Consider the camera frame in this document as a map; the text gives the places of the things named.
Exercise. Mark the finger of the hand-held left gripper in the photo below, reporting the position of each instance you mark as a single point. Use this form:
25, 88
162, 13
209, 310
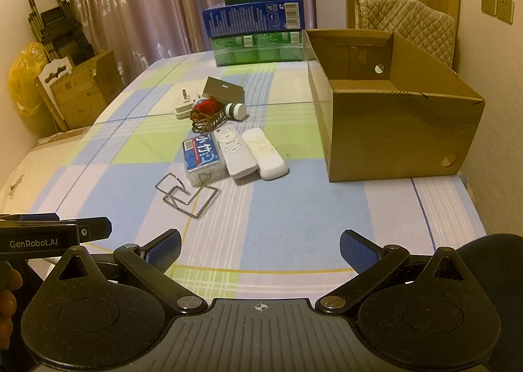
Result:
32, 217
96, 229

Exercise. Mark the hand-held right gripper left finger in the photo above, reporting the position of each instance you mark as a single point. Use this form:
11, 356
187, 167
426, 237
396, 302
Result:
163, 251

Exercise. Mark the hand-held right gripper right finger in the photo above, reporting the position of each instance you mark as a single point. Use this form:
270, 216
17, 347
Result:
359, 251

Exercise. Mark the blue label clear plastic box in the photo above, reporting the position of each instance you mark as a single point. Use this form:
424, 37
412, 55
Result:
200, 155

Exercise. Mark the white remote with buttons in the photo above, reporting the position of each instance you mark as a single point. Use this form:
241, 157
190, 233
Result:
235, 155

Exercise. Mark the brown cardboard box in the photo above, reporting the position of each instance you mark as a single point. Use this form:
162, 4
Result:
388, 134

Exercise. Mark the bronze hair clip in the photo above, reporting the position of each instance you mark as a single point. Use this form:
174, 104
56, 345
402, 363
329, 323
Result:
204, 124

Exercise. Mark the plain white remote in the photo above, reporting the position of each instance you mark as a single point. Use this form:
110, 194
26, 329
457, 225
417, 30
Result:
263, 155

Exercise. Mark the white plug adapter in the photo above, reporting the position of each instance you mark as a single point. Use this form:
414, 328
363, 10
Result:
184, 110

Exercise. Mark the red toy figure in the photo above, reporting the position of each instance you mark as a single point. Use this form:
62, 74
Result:
204, 108

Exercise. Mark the green white small bottle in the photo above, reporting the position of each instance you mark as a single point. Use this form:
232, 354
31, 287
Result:
237, 111

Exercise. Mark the grey card box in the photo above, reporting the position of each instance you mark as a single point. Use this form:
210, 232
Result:
220, 90

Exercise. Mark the person's left hand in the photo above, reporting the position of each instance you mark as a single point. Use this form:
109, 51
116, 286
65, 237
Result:
7, 278

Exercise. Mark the yellow plastic bag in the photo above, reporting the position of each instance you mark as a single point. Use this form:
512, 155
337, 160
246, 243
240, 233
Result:
24, 81

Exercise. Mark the flattened cardboard boxes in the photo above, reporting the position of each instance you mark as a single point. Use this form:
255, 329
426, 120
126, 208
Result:
90, 90

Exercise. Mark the white carved board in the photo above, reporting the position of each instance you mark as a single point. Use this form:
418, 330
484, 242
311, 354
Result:
51, 77

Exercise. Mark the folded dark step ladder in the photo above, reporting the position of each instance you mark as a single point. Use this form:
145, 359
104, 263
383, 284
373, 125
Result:
61, 32

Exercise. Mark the green wrapped box pack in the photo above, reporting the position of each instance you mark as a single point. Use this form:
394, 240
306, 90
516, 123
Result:
253, 51

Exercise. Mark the mauve patterned curtain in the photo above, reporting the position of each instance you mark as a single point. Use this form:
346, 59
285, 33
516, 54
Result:
143, 8

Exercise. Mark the quilted beige chair cover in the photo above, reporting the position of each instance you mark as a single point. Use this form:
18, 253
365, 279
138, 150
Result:
416, 28

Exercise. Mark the blue carton box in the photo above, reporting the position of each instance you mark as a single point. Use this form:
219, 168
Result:
245, 20

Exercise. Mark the beige wall socket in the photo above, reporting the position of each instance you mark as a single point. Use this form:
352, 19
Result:
504, 9
488, 2

